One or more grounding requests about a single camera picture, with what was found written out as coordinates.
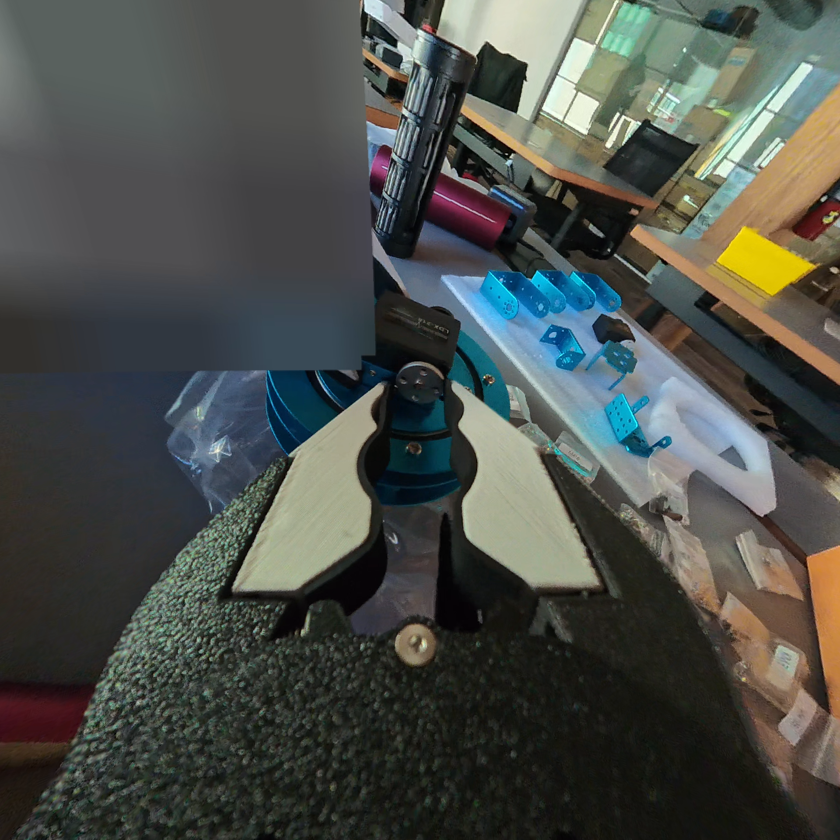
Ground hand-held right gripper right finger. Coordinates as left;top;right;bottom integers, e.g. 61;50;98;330
438;381;606;631

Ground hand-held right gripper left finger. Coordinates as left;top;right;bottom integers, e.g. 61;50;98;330
231;382;395;618

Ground large clear plastic bag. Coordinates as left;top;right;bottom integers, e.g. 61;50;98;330
164;371;454;624

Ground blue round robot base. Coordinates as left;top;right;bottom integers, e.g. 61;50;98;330
266;328;511;509

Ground red electric screwdriver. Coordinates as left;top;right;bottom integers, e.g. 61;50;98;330
0;682;96;746

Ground dark grey desk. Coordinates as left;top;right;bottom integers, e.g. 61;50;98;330
0;243;840;840

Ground white foam sheet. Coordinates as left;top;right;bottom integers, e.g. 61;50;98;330
441;269;742;508

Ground group of blue metal brackets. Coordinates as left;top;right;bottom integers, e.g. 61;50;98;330
480;269;673;457

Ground pile of small zip bags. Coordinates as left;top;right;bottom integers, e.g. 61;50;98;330
512;387;840;788

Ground wooden table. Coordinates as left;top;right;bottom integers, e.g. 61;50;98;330
630;223;840;385

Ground red tube case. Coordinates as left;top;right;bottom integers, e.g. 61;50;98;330
369;146;538;252

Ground yellow box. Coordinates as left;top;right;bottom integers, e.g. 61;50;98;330
715;226;818;296

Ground grey top office table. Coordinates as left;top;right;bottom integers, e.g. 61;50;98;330
459;95;660;211

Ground black office chair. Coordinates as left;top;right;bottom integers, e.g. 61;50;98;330
604;120;700;198

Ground black bit holder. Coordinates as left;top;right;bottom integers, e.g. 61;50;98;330
373;26;478;258

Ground large wooden beam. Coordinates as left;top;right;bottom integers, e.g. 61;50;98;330
699;85;840;263

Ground white foam ring piece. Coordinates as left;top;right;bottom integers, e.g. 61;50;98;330
656;377;778;516

